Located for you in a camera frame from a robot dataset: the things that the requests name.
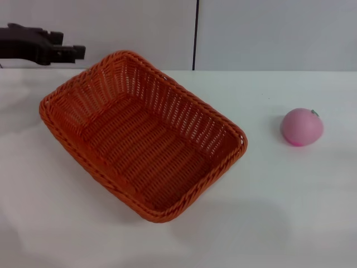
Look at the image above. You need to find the pink toy peach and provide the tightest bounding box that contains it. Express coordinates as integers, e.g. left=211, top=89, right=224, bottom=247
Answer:
left=279, top=107, right=325, bottom=147

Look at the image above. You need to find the orange woven plastic basket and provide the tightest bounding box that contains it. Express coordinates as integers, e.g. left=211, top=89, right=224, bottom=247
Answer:
left=38, top=50, right=248, bottom=224

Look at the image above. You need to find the dark vertical wall strip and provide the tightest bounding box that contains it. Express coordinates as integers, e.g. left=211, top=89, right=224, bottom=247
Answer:
left=191, top=0, right=200, bottom=71

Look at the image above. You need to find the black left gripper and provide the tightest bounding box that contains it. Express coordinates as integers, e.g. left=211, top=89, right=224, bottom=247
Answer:
left=0, top=23, right=86, bottom=66

